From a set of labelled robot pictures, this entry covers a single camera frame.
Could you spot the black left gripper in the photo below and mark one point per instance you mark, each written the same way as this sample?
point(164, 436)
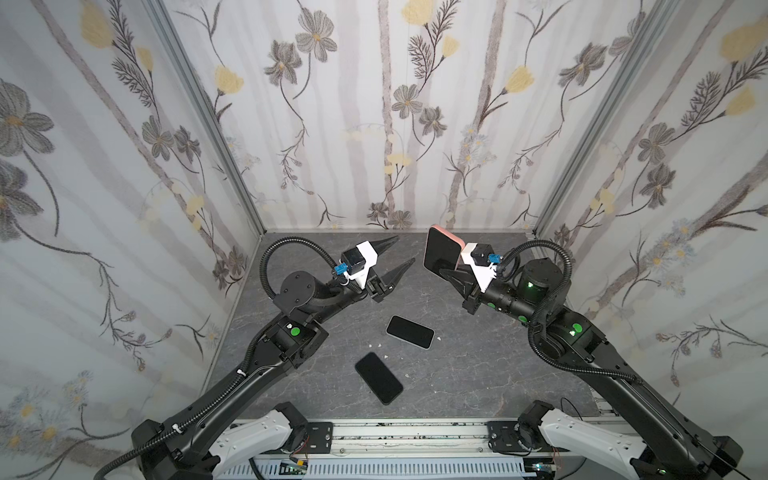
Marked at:
point(374, 283)

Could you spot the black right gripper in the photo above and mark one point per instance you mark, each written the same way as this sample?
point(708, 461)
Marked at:
point(466, 288)

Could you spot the black smartphone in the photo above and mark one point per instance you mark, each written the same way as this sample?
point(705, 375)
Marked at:
point(441, 255)

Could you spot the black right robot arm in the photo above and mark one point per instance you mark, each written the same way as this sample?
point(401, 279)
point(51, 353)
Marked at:
point(668, 444)

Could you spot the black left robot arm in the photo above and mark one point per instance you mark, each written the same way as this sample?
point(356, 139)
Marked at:
point(181, 447)

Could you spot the phone in white case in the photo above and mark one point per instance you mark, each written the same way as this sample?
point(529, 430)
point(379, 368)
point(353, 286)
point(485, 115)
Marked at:
point(410, 332)

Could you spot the phone in black case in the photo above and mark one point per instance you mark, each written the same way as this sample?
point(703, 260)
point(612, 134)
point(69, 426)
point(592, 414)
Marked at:
point(379, 378)

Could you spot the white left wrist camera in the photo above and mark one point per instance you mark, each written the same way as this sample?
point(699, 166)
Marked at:
point(356, 263)

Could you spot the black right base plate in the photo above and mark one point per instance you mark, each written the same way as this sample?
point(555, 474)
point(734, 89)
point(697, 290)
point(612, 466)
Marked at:
point(503, 438)

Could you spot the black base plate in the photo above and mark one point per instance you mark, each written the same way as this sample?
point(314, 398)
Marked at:
point(319, 437)
point(503, 438)

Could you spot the aluminium mounting rail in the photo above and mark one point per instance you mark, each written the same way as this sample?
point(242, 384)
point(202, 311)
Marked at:
point(420, 441)

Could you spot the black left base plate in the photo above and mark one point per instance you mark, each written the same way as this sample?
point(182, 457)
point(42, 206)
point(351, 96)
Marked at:
point(319, 437)

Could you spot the white perforated cable duct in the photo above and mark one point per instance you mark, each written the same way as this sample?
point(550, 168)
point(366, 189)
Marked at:
point(386, 468)

